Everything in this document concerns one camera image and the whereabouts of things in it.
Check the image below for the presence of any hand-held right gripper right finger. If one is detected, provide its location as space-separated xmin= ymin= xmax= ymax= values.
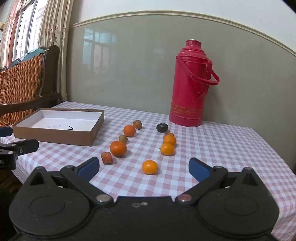
xmin=175 ymin=158 xmax=263 ymax=207

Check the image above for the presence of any beige embroidered curtain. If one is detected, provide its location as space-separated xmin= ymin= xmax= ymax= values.
xmin=39 ymin=0 xmax=74 ymax=102

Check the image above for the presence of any wooden sofa with orange cushion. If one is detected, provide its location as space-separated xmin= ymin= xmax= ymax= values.
xmin=0 ymin=45 xmax=62 ymax=127

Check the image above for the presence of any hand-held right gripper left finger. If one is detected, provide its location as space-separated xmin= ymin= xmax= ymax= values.
xmin=30 ymin=157 xmax=114 ymax=207

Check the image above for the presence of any window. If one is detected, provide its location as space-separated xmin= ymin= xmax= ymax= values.
xmin=9 ymin=0 xmax=47 ymax=61

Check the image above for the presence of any brown cardboard box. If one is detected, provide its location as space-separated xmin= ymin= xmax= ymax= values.
xmin=12 ymin=108 xmax=105 ymax=147

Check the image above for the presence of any orange mandarin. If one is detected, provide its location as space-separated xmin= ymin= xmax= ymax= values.
xmin=110 ymin=140 xmax=128 ymax=158
xmin=160 ymin=143 xmax=175 ymax=156
xmin=142 ymin=160 xmax=159 ymax=175
xmin=162 ymin=134 xmax=177 ymax=147
xmin=123 ymin=125 xmax=136 ymax=138

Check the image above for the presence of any pink sheer curtain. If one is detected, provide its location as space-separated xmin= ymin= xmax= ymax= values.
xmin=0 ymin=0 xmax=26 ymax=67

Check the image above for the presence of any teal cloth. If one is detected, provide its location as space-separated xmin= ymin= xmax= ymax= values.
xmin=10 ymin=47 xmax=48 ymax=65

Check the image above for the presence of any red thermos flask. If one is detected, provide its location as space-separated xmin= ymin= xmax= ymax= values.
xmin=169 ymin=39 xmax=221 ymax=127

